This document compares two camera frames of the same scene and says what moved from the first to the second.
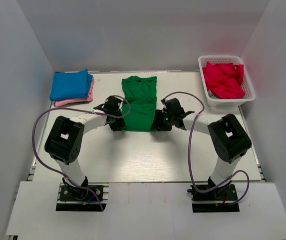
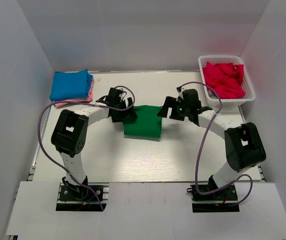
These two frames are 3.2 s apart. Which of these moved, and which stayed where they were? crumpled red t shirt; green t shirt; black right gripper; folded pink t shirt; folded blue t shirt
Moved: black right gripper; green t shirt
Stayed: folded blue t shirt; folded pink t shirt; crumpled red t shirt
